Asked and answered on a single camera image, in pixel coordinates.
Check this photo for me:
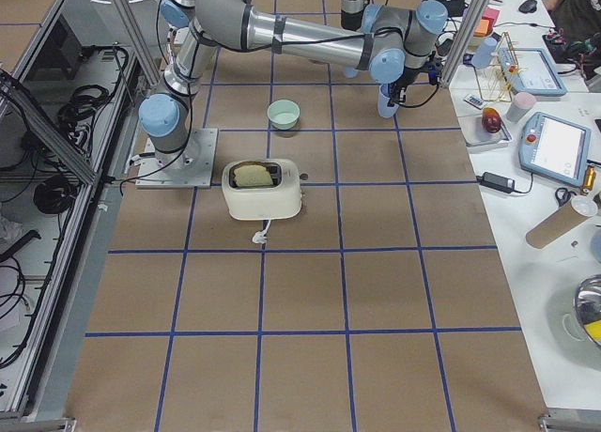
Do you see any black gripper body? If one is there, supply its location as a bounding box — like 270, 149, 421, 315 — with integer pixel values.
393, 55, 441, 99

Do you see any light blue plastic cup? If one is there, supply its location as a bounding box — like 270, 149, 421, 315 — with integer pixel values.
378, 85, 399, 119

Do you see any blue cup on rack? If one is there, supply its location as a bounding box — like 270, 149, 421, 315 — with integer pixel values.
470, 38, 497, 69

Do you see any grey metal tray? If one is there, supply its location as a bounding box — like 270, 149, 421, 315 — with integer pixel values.
459, 116, 513, 148

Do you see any red apple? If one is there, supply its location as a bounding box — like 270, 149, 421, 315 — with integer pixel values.
481, 107, 502, 133

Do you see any pink cup on desk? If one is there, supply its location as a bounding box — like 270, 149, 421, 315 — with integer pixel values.
505, 92, 537, 123

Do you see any teach pendant tablet far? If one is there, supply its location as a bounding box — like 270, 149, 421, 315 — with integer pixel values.
498, 48, 567, 97

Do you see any teach pendant tablet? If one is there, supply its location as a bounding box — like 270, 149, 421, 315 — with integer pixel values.
498, 48, 567, 97
518, 112, 591, 187

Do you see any black computer mouse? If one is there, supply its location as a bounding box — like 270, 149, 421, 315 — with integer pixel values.
518, 0, 538, 14

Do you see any black power adapter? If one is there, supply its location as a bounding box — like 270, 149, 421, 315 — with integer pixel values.
476, 172, 515, 193

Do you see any teach pendant tablet near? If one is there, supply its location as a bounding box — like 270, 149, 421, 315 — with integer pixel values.
518, 112, 591, 187

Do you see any mint green bowl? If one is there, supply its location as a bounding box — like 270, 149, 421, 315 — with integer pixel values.
267, 100, 301, 131

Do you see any cardboard tube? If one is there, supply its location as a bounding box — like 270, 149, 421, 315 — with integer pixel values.
525, 195, 598, 249

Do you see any toast slice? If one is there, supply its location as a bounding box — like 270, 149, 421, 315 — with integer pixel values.
234, 164, 273, 188

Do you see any white toaster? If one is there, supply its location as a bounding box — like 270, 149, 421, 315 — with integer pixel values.
222, 159, 302, 221

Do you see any metal bowl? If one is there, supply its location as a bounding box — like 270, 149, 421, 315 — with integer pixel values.
574, 274, 600, 347

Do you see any gold wire rack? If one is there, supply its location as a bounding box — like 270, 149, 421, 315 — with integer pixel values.
477, 31, 520, 103

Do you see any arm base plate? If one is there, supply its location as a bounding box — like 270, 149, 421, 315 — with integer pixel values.
135, 128, 218, 189

